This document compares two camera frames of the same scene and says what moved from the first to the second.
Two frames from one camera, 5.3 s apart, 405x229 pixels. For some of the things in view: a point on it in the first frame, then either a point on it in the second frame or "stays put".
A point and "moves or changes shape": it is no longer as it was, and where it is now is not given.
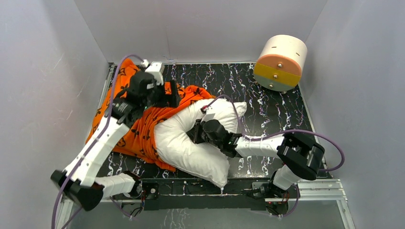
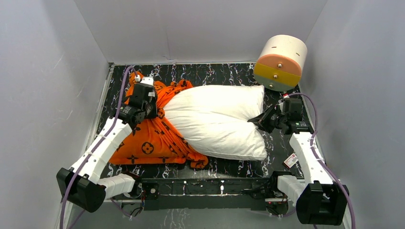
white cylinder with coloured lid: (280, 63) stays put
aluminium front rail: (319, 191) stays put
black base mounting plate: (192, 193) stays put
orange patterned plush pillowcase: (138, 143) -> (154, 140)
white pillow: (172, 143) moves or changes shape
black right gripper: (194, 136) -> (262, 120)
